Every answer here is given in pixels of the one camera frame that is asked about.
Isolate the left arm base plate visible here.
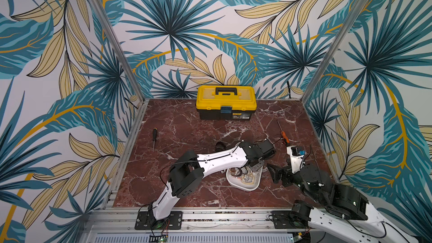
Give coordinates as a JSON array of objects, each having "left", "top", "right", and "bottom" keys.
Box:
[{"left": 135, "top": 211, "right": 183, "bottom": 231}]

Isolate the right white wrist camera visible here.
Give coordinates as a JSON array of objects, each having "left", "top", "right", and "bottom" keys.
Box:
[{"left": 286, "top": 146, "right": 306, "bottom": 174}]

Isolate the white plastic storage tray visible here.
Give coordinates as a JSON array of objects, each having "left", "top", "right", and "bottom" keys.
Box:
[{"left": 226, "top": 166, "right": 263, "bottom": 192}]

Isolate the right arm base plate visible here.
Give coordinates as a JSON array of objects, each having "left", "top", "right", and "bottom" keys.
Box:
[{"left": 269, "top": 210, "right": 311, "bottom": 230}]

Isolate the black round watch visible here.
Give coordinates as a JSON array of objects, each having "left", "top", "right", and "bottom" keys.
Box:
[{"left": 215, "top": 141, "right": 227, "bottom": 153}]

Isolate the black yellow screwdriver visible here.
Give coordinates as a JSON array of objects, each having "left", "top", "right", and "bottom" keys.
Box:
[{"left": 152, "top": 128, "right": 158, "bottom": 151}]

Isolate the yellow black toolbox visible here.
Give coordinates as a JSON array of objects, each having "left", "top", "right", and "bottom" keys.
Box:
[{"left": 196, "top": 85, "right": 257, "bottom": 120}]

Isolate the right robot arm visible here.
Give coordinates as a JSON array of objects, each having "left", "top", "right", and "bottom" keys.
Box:
[{"left": 267, "top": 164, "right": 425, "bottom": 243}]

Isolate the aluminium front rail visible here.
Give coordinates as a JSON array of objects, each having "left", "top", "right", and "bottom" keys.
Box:
[{"left": 79, "top": 207, "right": 372, "bottom": 243}]

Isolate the orange handle screwdriver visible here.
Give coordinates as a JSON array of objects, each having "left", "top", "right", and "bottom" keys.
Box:
[{"left": 277, "top": 121, "right": 290, "bottom": 146}]

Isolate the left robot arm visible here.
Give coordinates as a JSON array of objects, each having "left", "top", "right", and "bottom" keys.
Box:
[{"left": 148, "top": 139, "right": 276, "bottom": 223}]

